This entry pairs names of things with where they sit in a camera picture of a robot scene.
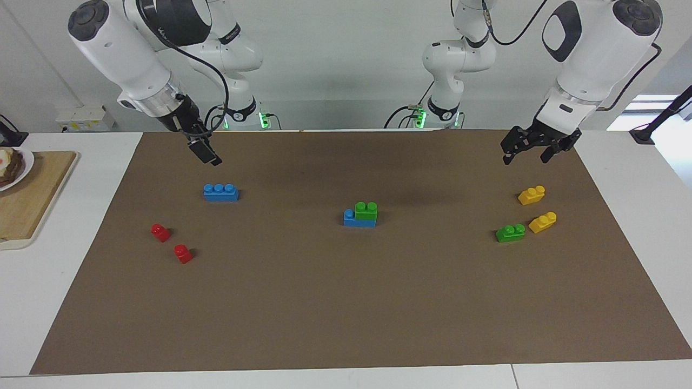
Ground wooden cutting board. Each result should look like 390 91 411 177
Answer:
0 151 80 250

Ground black right base cables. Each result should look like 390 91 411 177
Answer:
203 104 282 131

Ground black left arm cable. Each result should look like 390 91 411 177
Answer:
481 0 663 112

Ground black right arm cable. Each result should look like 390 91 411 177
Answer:
135 0 230 136

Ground black desk object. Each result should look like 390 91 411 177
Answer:
0 115 29 147

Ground black base cables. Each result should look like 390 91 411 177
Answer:
384 80 436 129
203 104 282 131

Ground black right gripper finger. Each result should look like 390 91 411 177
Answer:
187 138 223 167

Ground blue three-stud block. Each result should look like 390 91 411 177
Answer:
343 209 377 228
203 184 239 202

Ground toast food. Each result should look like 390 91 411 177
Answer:
0 149 25 188

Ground yellow two-stud block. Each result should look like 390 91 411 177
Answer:
518 185 546 206
529 211 557 234

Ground brown table mat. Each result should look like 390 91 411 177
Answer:
30 129 692 375

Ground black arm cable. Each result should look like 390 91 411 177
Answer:
135 0 230 136
481 0 663 112

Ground black left base cables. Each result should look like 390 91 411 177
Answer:
384 80 436 129

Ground white plate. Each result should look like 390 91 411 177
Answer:
0 147 35 192

